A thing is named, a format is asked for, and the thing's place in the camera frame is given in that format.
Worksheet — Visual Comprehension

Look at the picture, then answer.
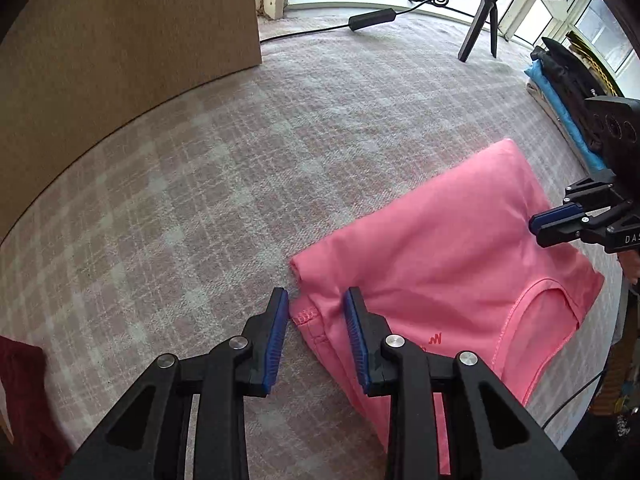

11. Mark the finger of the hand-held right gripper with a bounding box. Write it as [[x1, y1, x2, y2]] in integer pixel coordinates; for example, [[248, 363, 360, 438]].
[[536, 202, 631, 249], [529, 170, 621, 234]]

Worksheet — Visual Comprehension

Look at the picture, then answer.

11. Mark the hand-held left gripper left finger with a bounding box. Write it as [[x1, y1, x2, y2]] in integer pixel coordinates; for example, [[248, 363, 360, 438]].
[[60, 287, 291, 480]]

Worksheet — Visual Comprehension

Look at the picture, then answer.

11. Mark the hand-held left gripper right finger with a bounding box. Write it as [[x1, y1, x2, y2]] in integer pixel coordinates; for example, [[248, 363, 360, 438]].
[[343, 287, 568, 480]]

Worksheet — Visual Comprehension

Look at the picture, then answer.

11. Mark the pink t-shirt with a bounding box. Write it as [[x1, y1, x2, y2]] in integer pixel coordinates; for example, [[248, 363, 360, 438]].
[[290, 138, 606, 476]]

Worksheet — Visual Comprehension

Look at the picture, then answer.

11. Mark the pile of dark folded clothes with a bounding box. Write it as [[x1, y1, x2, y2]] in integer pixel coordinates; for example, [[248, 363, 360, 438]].
[[530, 37, 626, 151]]

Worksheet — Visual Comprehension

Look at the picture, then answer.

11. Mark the person's right hand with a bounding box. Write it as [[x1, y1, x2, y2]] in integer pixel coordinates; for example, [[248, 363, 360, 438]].
[[617, 252, 640, 285]]

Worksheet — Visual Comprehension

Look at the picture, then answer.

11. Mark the blue folded garment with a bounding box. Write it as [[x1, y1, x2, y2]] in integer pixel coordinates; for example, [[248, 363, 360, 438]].
[[530, 60, 608, 171]]

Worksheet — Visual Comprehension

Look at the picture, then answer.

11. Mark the black folded garment yellow print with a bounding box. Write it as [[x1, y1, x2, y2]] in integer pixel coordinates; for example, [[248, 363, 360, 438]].
[[565, 30, 626, 98]]

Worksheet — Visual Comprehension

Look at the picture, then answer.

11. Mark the beige folded garment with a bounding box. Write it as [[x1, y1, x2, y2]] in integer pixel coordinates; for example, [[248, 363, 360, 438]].
[[525, 80, 591, 161]]

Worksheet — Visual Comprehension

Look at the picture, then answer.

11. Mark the black tripod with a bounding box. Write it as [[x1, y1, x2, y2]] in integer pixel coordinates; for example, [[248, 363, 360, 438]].
[[457, 0, 506, 63]]

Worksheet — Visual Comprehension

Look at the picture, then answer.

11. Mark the pink plaid mat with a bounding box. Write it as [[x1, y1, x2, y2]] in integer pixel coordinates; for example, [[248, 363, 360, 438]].
[[0, 7, 626, 480]]

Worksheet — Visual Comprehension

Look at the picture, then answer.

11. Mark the dark red garment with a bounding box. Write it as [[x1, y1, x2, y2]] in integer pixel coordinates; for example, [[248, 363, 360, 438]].
[[0, 335, 73, 480]]

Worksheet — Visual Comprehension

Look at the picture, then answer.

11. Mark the light wooden board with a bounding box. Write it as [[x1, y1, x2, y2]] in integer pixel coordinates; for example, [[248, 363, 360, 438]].
[[0, 0, 263, 241]]

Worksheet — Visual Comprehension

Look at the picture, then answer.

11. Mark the black ring light cable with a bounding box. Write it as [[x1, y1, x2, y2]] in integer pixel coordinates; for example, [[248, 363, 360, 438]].
[[260, 0, 493, 43]]

